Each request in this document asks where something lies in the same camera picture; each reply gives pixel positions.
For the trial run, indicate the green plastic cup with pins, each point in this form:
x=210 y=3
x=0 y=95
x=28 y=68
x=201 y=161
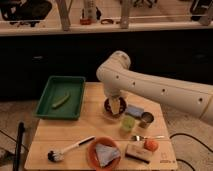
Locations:
x=127 y=123

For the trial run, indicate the wooden block sponge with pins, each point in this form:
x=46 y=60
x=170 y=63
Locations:
x=138 y=153

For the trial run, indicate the blue sponge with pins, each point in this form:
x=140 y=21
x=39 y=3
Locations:
x=134 y=111

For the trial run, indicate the metal spoon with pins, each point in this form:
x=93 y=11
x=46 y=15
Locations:
x=141 y=138

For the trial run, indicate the orange plate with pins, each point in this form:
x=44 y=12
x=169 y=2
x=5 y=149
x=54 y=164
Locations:
x=92 y=156

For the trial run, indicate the orange fruit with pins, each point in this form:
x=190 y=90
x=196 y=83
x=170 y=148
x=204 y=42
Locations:
x=151 y=145

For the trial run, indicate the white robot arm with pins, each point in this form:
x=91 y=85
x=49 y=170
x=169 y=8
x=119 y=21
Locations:
x=190 y=97

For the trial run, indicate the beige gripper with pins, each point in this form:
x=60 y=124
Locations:
x=114 y=105

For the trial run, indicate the white dish brush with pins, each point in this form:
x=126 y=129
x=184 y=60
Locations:
x=58 y=155

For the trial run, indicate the metal cup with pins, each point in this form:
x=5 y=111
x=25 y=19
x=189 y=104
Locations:
x=146 y=119

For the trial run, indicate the dark bowl with beans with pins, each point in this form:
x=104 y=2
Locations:
x=122 y=106

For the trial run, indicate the white bottle on shelf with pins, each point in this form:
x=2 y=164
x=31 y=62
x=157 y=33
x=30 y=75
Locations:
x=90 y=12

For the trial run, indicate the black bag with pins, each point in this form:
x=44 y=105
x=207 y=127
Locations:
x=30 y=12

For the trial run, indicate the black office chair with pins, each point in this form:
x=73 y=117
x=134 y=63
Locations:
x=140 y=3

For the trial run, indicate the grey folded cloth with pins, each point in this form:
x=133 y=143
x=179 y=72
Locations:
x=106 y=154

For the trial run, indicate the black pole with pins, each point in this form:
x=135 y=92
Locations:
x=16 y=161

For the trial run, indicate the green plastic tray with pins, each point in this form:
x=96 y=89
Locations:
x=55 y=88

